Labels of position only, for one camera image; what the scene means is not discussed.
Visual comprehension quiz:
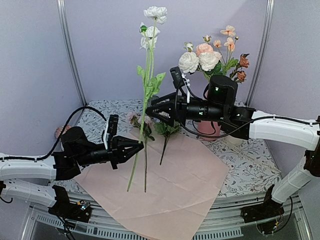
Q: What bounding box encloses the cream printed ribbon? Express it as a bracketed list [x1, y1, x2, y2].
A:
[219, 139, 281, 174]

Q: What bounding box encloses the pink patterned ball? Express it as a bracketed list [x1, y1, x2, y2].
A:
[55, 125, 71, 138]

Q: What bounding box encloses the aluminium frame post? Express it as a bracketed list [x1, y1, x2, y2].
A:
[245, 0, 275, 106]
[56, 0, 87, 106]

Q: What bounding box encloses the pink wrapping paper sheet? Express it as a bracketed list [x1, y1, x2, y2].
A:
[74, 129, 231, 240]

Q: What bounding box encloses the peach blossom flower stem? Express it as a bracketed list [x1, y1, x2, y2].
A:
[213, 25, 239, 75]

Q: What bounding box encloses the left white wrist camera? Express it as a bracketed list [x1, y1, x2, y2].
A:
[102, 114, 119, 150]

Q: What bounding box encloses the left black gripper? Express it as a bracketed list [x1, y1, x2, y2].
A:
[75, 136, 144, 170]

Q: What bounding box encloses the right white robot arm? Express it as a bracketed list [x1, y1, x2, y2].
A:
[146, 75, 320, 218]

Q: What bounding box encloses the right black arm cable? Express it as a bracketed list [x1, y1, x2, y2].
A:
[174, 87, 253, 138]

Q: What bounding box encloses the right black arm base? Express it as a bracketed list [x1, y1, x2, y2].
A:
[240, 184, 285, 235]

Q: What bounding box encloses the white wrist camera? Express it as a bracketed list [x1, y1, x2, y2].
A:
[169, 66, 191, 104]
[102, 114, 119, 150]

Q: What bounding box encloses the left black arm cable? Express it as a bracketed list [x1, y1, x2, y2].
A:
[0, 106, 110, 162]

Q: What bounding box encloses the left aluminium frame post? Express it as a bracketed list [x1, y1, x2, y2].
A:
[56, 0, 87, 106]

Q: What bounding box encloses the white blue hydrangea stem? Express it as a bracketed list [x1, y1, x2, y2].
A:
[154, 121, 181, 165]

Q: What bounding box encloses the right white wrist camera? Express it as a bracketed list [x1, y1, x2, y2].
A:
[169, 66, 191, 104]

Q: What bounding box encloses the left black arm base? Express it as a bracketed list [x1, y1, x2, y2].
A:
[48, 185, 92, 223]

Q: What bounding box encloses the tall pink vase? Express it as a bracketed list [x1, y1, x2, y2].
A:
[196, 86, 222, 136]

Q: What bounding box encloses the pink rose flower stem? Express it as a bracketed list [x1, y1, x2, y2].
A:
[195, 35, 216, 57]

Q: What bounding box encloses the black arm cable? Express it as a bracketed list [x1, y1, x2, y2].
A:
[0, 106, 110, 162]
[174, 87, 253, 138]

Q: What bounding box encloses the pale pink flower stem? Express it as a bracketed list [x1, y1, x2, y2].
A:
[127, 112, 155, 193]

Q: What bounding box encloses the floral patterned table mat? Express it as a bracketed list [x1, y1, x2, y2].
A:
[88, 99, 282, 198]

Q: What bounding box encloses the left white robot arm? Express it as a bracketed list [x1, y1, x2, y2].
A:
[0, 126, 144, 217]

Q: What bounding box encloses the right aluminium frame post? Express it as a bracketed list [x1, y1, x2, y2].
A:
[245, 0, 275, 106]

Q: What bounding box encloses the white ranunculus flower stem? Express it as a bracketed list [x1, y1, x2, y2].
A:
[126, 5, 168, 193]

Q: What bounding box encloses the cream ceramic mug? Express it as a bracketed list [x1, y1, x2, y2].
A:
[228, 136, 244, 146]

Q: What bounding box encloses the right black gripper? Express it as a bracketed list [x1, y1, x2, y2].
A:
[146, 92, 227, 127]

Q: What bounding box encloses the rust brown rose stem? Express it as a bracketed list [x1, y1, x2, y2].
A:
[229, 53, 250, 84]

